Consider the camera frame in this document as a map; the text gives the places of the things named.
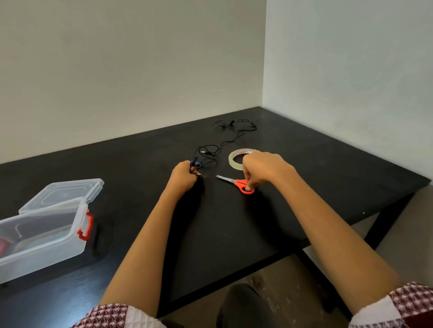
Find clear plastic lid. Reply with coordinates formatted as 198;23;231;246
18;178;105;215

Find person's left hand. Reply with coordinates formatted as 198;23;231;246
167;160;203;195

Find maroon white patterned right sleeve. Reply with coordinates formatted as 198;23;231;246
348;282;433;328

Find person's right forearm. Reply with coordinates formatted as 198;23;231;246
270;169;403;315

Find person's right hand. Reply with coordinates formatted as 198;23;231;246
242;150;298;192

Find person's dark trouser leg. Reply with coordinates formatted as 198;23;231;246
216;283;281;328

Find clear tape roll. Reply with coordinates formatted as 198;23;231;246
228;148;259;172

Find black wired earphones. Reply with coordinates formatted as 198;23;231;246
193;118;258;169

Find red-handled scissors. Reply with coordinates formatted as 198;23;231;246
216;174;255;196

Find blue wired earphones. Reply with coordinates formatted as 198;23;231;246
189;157;203;178

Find person's left forearm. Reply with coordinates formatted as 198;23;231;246
98;182;203;318

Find clear plastic box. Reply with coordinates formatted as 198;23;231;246
0;197;94;284

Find black table leg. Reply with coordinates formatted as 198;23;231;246
364;192;415;251
294;250;352;322

